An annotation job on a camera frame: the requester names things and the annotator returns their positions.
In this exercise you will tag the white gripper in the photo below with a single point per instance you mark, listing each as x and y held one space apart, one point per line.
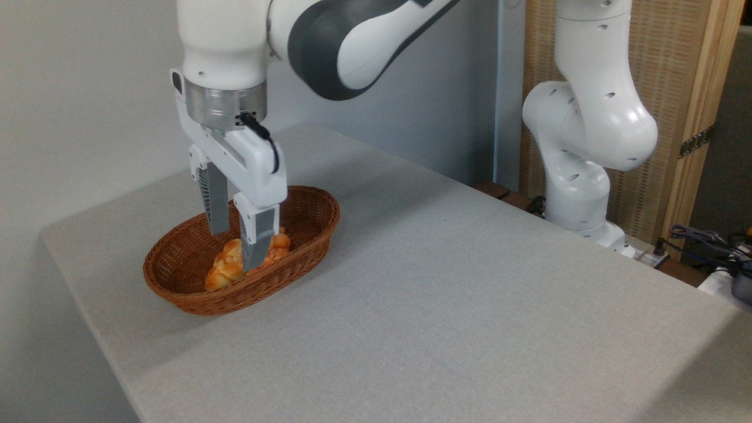
247 164

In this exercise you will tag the round orange bread roll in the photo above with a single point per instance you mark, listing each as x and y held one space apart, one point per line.
279 244

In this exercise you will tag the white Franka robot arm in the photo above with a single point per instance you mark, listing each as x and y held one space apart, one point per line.
223 41

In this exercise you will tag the braided orange bread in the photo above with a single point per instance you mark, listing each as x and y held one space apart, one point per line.
225 271

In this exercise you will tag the brown wicker basket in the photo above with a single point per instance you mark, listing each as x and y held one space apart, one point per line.
182 294

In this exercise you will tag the wooden rattan folding screen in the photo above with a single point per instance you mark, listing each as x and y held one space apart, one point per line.
664 59

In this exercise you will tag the brass screen hinge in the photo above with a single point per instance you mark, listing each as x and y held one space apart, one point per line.
696 141

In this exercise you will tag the grey device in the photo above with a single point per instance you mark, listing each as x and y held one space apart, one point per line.
742 285

